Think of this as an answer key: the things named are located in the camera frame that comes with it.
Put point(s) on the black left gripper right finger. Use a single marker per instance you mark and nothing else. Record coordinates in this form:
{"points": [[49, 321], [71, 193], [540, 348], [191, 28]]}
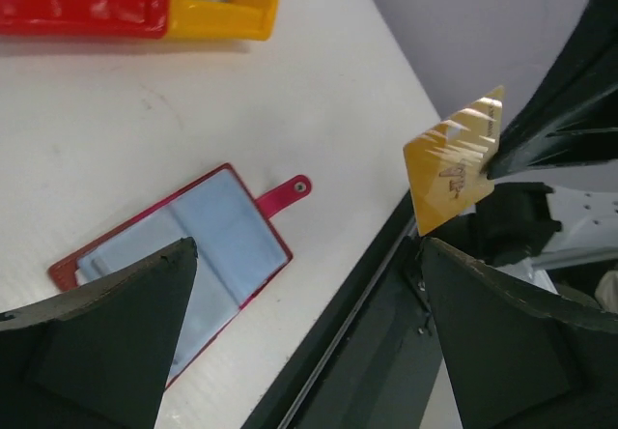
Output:
{"points": [[519, 356]]}

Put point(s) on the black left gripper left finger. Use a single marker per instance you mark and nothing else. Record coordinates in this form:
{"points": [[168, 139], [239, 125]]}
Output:
{"points": [[98, 356]]}

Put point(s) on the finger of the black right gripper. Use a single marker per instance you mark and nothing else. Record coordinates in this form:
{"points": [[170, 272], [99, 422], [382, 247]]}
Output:
{"points": [[579, 92], [524, 152]]}

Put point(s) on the gold card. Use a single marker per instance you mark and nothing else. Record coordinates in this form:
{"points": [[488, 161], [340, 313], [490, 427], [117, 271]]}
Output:
{"points": [[446, 163]]}

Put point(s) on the red leather card holder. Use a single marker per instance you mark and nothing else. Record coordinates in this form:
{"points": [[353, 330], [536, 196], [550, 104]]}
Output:
{"points": [[239, 250]]}

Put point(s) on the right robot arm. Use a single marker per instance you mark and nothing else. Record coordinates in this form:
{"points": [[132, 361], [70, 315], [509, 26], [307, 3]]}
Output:
{"points": [[562, 239]]}

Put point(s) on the yellow plastic bin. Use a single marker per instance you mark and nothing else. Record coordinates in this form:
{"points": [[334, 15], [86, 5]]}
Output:
{"points": [[251, 20]]}

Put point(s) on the red plastic bin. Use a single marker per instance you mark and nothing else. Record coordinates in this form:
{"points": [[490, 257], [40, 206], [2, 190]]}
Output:
{"points": [[141, 19]]}

